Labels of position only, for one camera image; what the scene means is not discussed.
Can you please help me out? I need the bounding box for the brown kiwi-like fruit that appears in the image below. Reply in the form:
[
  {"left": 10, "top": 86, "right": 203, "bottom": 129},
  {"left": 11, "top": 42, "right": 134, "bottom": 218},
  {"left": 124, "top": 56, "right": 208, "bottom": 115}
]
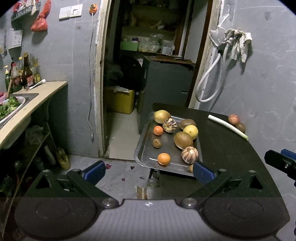
[{"left": 179, "top": 119, "right": 196, "bottom": 130}]

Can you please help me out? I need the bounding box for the dark sauce bottle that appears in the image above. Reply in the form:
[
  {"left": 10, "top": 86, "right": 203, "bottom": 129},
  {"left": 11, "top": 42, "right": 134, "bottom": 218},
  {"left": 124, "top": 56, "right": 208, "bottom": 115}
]
[{"left": 22, "top": 52, "right": 34, "bottom": 89}]

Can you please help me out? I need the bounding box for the bowl of green vegetables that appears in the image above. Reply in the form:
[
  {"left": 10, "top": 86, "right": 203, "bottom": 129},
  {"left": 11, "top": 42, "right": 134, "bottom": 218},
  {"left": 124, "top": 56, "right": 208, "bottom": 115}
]
[{"left": 1, "top": 96, "right": 26, "bottom": 121}]

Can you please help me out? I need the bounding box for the small brown kiwi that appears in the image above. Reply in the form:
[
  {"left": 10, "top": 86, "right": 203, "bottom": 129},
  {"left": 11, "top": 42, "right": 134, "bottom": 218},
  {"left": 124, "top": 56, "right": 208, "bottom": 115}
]
[{"left": 152, "top": 138, "right": 162, "bottom": 149}]

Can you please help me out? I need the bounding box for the metal tray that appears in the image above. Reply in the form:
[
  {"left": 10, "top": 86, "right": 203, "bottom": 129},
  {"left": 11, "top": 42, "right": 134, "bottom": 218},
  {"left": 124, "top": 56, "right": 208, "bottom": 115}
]
[{"left": 133, "top": 114, "right": 193, "bottom": 177}]

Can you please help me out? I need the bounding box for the white hose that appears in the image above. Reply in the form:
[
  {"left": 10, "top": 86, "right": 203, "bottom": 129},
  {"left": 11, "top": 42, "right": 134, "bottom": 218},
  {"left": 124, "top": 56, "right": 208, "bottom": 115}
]
[{"left": 195, "top": 39, "right": 233, "bottom": 103}]

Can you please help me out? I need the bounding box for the red plastic bag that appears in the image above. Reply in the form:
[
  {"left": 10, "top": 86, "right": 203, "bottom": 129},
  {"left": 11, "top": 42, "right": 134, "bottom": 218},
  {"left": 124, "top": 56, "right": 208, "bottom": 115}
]
[{"left": 31, "top": 0, "right": 52, "bottom": 32}]

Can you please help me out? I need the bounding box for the reddish passion fruit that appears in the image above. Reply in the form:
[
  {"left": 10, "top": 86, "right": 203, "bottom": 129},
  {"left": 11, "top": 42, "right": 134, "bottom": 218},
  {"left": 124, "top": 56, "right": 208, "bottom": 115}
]
[{"left": 228, "top": 114, "right": 240, "bottom": 126}]

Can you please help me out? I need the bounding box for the yellow box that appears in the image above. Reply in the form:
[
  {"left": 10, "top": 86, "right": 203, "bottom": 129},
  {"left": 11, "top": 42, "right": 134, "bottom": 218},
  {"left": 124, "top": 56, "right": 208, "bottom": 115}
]
[{"left": 105, "top": 86, "right": 135, "bottom": 114}]

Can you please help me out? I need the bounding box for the orange tangerine at edge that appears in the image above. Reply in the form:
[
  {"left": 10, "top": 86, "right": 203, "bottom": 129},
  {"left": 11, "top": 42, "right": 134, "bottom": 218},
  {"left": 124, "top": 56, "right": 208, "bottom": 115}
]
[{"left": 157, "top": 153, "right": 171, "bottom": 166}]

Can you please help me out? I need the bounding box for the brown round fruit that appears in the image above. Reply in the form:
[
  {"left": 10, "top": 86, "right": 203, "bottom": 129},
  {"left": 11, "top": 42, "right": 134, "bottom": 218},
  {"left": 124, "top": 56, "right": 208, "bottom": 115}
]
[{"left": 174, "top": 132, "right": 193, "bottom": 150}]

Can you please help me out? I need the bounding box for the yellow-green mango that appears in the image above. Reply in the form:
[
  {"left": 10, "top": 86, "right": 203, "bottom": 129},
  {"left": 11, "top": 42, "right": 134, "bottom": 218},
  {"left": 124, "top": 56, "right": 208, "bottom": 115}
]
[{"left": 154, "top": 110, "right": 171, "bottom": 124}]

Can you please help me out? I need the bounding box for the white leek stalk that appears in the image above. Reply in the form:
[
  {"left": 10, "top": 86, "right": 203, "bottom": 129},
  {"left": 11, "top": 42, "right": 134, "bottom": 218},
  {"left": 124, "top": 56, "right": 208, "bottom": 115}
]
[{"left": 208, "top": 114, "right": 248, "bottom": 141}]

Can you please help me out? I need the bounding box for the grey rag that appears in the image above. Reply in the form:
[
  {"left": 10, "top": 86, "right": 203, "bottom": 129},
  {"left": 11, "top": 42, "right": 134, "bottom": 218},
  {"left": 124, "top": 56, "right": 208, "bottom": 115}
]
[{"left": 209, "top": 25, "right": 253, "bottom": 63}]

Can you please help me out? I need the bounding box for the green container on shelf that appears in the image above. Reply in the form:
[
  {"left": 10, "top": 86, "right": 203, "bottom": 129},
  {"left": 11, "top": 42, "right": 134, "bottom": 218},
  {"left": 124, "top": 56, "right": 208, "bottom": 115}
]
[{"left": 120, "top": 41, "right": 139, "bottom": 51}]

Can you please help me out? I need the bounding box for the small orange tangerine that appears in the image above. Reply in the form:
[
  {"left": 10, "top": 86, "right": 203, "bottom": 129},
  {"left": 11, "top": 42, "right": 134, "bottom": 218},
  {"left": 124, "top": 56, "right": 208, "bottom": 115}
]
[{"left": 153, "top": 126, "right": 164, "bottom": 136}]

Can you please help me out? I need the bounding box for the dark cabinet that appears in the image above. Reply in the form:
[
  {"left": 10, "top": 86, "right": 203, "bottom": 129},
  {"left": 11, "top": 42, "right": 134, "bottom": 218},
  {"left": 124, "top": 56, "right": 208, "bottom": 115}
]
[{"left": 137, "top": 56, "right": 194, "bottom": 132}]

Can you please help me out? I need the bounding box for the beige countertop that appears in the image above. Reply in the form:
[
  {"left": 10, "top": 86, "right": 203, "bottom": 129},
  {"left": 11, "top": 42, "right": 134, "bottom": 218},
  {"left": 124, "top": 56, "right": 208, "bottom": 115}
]
[{"left": 1, "top": 81, "right": 68, "bottom": 149}]

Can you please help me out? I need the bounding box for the wall power socket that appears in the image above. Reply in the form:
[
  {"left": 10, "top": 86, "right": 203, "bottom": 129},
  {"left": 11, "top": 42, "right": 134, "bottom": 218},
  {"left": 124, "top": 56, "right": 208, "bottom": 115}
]
[{"left": 59, "top": 4, "right": 83, "bottom": 20}]

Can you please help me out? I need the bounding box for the yellow lemon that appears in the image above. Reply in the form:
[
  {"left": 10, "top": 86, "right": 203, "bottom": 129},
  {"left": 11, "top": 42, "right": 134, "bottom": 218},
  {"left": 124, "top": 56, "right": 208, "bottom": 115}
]
[{"left": 183, "top": 125, "right": 199, "bottom": 140}]

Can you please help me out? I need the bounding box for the yellow oil bottle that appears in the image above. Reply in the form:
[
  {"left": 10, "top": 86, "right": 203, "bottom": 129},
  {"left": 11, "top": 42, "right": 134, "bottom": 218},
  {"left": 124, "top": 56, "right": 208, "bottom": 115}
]
[{"left": 33, "top": 58, "right": 41, "bottom": 84}]

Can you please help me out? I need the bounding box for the dark green-brown fruit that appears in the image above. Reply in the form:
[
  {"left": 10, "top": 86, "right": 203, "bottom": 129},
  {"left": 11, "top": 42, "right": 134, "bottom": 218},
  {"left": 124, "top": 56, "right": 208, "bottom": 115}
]
[{"left": 235, "top": 122, "right": 246, "bottom": 133}]

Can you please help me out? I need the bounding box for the metal sink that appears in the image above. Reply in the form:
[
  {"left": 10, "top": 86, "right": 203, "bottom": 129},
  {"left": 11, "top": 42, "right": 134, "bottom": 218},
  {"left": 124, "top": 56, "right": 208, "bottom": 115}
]
[{"left": 0, "top": 93, "right": 39, "bottom": 128}]

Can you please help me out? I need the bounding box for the striped pepino melon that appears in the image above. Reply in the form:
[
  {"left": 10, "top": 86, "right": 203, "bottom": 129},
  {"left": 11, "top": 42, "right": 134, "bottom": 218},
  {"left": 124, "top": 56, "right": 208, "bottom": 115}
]
[
  {"left": 181, "top": 147, "right": 199, "bottom": 164},
  {"left": 163, "top": 118, "right": 178, "bottom": 133}
]

